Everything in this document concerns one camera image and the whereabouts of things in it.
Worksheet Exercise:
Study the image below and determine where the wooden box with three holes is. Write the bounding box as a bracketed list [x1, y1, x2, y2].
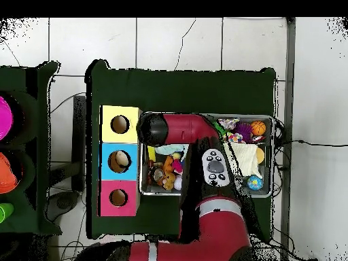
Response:
[97, 105, 142, 218]

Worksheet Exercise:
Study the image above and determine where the shallow mesh bin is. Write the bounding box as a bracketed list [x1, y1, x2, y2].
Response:
[139, 111, 275, 198]

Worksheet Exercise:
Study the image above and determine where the mint muslin cloth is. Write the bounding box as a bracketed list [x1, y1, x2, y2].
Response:
[154, 143, 190, 158]

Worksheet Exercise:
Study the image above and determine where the black drink can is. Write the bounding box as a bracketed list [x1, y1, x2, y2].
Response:
[150, 165, 165, 184]

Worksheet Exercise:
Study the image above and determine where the orange plush toy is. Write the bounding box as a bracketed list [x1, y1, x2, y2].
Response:
[162, 171, 176, 191]

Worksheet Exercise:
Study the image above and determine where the dark green table cloth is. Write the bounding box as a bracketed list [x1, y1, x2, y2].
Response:
[85, 58, 277, 241]
[0, 60, 63, 236]

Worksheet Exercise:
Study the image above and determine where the colourful patterned cloth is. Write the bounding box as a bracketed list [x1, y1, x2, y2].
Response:
[217, 117, 245, 144]

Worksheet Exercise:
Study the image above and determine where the purple spiky rubber ball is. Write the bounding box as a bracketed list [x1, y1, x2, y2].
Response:
[234, 122, 254, 143]

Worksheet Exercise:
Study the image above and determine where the small orange basketball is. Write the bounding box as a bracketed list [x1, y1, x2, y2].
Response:
[250, 120, 266, 136]

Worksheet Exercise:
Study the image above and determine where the blue globe ball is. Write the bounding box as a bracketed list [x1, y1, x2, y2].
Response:
[246, 175, 264, 191]

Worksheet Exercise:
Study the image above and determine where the orange plastic bowl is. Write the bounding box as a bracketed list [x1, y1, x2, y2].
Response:
[0, 152, 18, 194]

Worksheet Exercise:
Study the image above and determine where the magenta plastic bowl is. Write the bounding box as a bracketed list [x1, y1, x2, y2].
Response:
[0, 96, 14, 141]

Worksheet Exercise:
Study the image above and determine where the green plastic cup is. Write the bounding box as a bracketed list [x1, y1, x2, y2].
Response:
[0, 203, 15, 224]

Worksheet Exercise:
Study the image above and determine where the grey metal rail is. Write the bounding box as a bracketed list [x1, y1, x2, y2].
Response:
[279, 17, 296, 261]

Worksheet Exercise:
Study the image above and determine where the black cable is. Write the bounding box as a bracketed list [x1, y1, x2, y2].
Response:
[282, 139, 348, 148]

